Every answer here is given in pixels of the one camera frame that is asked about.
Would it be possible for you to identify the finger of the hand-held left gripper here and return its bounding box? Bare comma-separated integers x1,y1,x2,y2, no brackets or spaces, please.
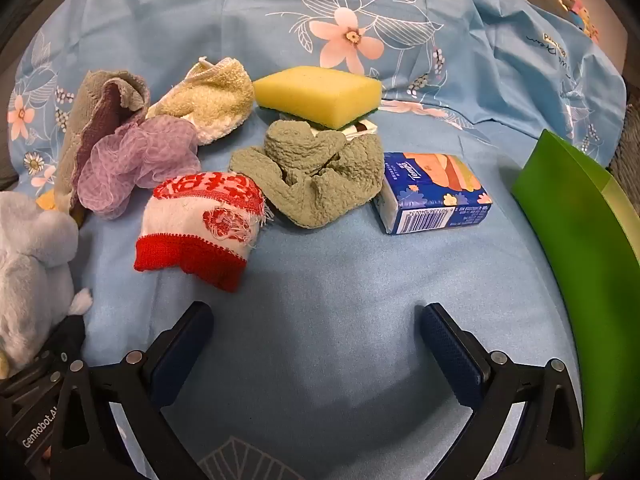
42,312,88,366

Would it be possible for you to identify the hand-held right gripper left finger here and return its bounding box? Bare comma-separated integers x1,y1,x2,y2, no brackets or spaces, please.
50,301,216,480

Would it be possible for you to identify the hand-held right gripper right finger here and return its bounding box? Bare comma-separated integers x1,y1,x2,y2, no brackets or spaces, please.
420,302,586,480

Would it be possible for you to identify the red and white knitted cloth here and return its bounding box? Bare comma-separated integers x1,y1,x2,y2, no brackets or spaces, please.
134,171,273,293

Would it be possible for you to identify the blue tissue packet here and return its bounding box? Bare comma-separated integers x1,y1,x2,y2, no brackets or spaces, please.
371,152,493,236

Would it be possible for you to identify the green box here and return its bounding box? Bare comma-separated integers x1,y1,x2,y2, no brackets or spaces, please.
511,129,640,476

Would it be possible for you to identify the pink fluffy pad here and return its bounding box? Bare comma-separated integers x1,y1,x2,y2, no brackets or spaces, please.
77,114,202,221

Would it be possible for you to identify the green cloth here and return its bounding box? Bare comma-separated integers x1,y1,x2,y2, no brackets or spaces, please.
228,120,385,230

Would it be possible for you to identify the small patterned tissue packet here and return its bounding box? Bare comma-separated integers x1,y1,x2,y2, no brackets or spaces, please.
307,119,377,140

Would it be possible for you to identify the white and tan plush toy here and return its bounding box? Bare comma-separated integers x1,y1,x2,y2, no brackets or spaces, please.
146,57,255,145

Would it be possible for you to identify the yellow sponge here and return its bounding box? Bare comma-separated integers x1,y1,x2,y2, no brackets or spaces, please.
252,66,383,132

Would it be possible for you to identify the blue floral bedsheet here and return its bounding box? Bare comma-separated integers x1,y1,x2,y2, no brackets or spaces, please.
7,0,628,480

